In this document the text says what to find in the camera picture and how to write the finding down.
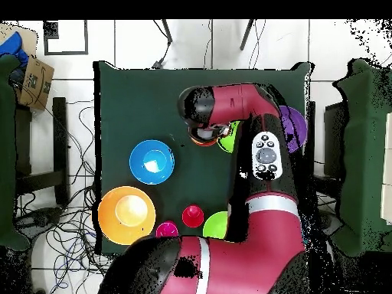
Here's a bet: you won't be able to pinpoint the small green ribbed bowl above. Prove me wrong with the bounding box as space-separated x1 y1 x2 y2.
217 120 242 154

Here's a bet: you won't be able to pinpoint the orange plastic bowl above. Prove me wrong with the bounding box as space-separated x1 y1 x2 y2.
189 136 219 148

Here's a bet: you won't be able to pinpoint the purple plastic bowl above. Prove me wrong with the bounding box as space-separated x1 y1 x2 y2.
279 105 309 154

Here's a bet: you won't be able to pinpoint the large blue plastic bowl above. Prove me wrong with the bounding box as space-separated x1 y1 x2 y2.
129 139 176 185

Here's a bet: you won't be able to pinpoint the dark green tablecloth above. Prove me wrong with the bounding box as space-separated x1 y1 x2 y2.
93 60 315 256

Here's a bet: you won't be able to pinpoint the red plastic cup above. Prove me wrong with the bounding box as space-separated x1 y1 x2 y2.
181 204 205 229

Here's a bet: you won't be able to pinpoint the large green plastic bowl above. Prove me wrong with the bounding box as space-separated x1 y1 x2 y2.
202 211 230 240

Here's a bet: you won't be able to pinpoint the pink plastic cup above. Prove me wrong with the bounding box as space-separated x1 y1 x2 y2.
155 220 179 239

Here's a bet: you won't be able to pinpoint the yellow plastic bowl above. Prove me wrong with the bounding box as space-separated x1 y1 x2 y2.
97 185 157 247

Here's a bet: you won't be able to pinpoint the green cloth on side table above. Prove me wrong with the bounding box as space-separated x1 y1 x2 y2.
0 54 31 251
332 58 392 257

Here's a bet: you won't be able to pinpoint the black bench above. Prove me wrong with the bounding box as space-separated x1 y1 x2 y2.
15 96 70 205

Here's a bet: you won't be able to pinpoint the cardboard box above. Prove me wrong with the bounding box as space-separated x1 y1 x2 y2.
0 24 55 111

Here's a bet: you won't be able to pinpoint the grey base with black knob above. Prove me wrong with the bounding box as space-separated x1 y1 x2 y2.
18 206 64 230

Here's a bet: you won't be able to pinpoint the blue cloth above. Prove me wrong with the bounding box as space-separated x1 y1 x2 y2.
0 31 29 67

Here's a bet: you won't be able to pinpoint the black square frame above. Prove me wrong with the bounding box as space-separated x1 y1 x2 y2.
42 20 90 57

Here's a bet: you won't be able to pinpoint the tangled floor cables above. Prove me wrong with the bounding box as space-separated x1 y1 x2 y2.
13 100 113 294

